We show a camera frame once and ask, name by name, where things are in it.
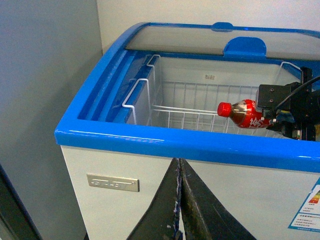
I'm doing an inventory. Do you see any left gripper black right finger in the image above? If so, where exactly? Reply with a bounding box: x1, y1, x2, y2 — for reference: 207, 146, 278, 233
179, 158, 255, 240

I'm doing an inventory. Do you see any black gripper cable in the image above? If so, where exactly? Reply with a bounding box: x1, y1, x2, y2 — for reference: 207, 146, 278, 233
272, 74, 320, 113

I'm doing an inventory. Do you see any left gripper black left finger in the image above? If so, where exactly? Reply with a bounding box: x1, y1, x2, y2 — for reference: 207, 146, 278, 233
127, 158, 182, 240

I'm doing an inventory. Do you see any red cola bottle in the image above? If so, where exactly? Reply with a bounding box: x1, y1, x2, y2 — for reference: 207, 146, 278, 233
217, 99, 272, 129

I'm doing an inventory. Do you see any sliding glass lid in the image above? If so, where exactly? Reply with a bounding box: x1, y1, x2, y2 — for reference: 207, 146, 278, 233
138, 21, 320, 41
125, 36, 320, 61

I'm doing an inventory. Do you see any silver brand nameplate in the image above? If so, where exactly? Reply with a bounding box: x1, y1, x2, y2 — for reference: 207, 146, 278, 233
86, 173, 140, 192

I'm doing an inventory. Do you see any white blue chest freezer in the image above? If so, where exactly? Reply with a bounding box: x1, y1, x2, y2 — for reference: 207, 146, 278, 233
54, 22, 320, 240

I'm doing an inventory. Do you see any white wire freezer basket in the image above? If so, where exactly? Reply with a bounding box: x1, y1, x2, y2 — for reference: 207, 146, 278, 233
121, 54, 301, 138

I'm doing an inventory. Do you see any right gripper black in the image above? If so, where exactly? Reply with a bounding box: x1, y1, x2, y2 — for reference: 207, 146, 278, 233
255, 67, 320, 141

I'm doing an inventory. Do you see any energy efficiency label sticker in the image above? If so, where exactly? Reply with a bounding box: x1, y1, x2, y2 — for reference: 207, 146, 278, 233
288, 179, 320, 233

